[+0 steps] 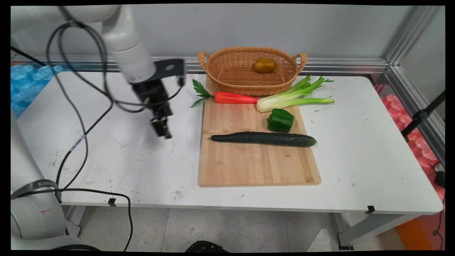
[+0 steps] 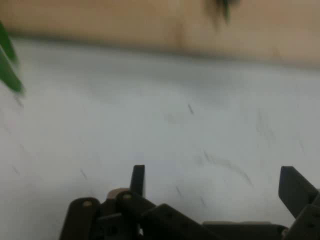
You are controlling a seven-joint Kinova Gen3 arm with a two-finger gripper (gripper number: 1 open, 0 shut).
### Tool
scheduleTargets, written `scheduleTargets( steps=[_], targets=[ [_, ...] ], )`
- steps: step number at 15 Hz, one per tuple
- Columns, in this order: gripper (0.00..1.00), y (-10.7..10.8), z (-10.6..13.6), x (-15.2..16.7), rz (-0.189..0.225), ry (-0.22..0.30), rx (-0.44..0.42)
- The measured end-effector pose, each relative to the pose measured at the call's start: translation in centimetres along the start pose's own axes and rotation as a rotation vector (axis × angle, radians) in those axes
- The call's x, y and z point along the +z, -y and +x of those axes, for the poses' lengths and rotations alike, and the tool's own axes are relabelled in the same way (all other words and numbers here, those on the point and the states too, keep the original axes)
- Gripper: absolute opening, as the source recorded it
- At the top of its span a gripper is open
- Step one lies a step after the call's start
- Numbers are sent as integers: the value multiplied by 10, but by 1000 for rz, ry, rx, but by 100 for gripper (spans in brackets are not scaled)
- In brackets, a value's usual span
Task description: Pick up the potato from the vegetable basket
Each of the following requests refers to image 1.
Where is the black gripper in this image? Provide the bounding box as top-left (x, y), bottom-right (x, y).
top-left (132, 79), bottom-right (174, 140)

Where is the yellow-brown potato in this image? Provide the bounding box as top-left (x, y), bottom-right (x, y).
top-left (254, 57), bottom-right (277, 74)

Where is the orange carrot with green leaves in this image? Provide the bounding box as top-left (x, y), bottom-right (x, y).
top-left (191, 79), bottom-right (259, 108)

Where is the wooden cutting board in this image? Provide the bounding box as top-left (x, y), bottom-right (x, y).
top-left (198, 75), bottom-right (321, 188)

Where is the dark green cucumber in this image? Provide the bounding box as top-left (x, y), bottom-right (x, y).
top-left (208, 131), bottom-right (317, 148)

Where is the woven wicker basket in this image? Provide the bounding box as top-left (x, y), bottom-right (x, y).
top-left (198, 47), bottom-right (307, 97)

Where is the green bell pepper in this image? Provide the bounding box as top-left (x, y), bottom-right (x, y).
top-left (267, 108), bottom-right (295, 133)

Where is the green celery stalk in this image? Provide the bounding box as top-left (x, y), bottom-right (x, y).
top-left (256, 75), bottom-right (335, 113)

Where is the black round floor object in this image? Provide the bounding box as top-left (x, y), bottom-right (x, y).
top-left (185, 241), bottom-right (230, 253)

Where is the grey metal table leg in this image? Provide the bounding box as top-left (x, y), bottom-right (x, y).
top-left (337, 213), bottom-right (422, 251)

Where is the black tripod stand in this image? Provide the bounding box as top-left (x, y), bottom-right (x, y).
top-left (401, 91), bottom-right (445, 143)

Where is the pink bubble foam sheet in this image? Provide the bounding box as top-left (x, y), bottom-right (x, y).
top-left (374, 84), bottom-right (445, 202)

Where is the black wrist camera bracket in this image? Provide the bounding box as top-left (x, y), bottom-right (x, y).
top-left (154, 58), bottom-right (186, 87)

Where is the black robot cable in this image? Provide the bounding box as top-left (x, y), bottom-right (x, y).
top-left (45, 20), bottom-right (185, 194)
top-left (11, 188), bottom-right (134, 252)

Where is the grey printed strap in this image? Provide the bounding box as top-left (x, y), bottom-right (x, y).
top-left (11, 179), bottom-right (62, 204)

